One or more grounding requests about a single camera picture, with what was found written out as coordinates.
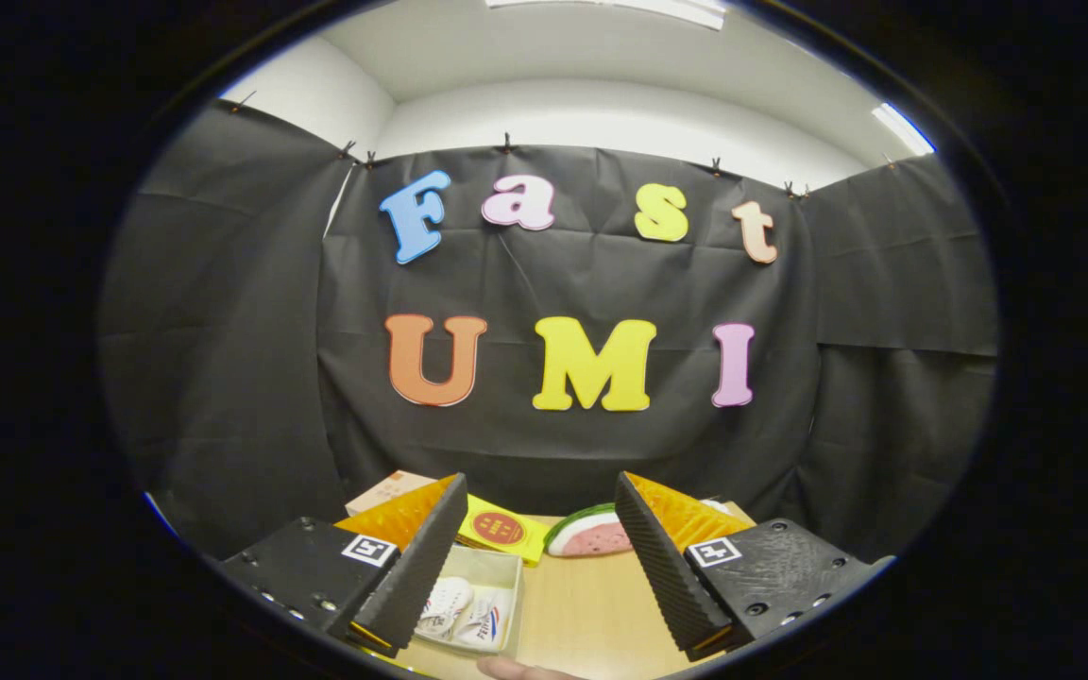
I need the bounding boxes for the small ceiling light panel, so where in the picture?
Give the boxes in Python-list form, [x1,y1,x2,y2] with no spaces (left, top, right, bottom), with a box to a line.
[872,102,937,157]

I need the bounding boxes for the white striped shoe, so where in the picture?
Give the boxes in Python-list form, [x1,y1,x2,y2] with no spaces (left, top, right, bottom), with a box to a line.
[454,586,513,649]
[415,576,475,640]

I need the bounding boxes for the beige book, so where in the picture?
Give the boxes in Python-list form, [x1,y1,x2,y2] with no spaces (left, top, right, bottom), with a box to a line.
[345,469,438,518]

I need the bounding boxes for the cream fabric storage box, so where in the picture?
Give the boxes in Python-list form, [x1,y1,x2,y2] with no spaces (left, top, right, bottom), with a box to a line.
[409,544,525,657]

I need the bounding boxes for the long ceiling light panel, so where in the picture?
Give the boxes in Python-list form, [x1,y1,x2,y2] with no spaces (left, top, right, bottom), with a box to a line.
[485,0,726,31]

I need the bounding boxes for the watermelon slice plush toy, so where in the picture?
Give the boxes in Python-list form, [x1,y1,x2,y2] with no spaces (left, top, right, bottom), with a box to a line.
[544,503,635,558]

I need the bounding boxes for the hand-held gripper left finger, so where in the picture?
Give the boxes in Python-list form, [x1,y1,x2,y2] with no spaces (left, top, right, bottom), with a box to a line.
[220,473,471,659]

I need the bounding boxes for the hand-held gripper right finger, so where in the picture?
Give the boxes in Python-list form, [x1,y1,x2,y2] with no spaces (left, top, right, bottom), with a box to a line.
[614,471,894,662]

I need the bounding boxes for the row of black cloth clips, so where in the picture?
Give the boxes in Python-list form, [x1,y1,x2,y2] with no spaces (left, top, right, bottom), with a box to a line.
[228,90,899,201]

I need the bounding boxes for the yellow book with red circle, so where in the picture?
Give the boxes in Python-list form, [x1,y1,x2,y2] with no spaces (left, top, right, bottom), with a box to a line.
[456,494,553,567]

